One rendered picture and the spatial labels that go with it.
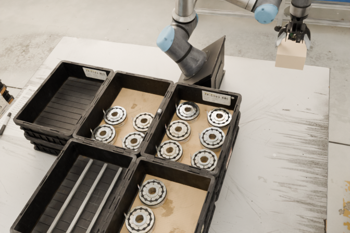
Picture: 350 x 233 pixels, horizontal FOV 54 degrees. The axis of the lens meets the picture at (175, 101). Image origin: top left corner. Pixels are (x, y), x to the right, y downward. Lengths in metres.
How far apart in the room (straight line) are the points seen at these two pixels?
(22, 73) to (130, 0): 1.37
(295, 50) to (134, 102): 0.75
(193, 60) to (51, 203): 0.87
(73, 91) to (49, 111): 0.15
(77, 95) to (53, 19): 2.27
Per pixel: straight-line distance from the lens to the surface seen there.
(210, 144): 1.39
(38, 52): 3.55
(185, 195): 1.32
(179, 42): 1.64
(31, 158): 1.76
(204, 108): 1.54
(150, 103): 1.59
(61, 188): 1.45
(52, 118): 1.69
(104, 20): 3.68
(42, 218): 1.42
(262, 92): 1.79
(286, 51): 1.59
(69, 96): 1.75
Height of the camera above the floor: 2.01
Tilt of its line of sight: 48 degrees down
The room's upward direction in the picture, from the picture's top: 9 degrees counter-clockwise
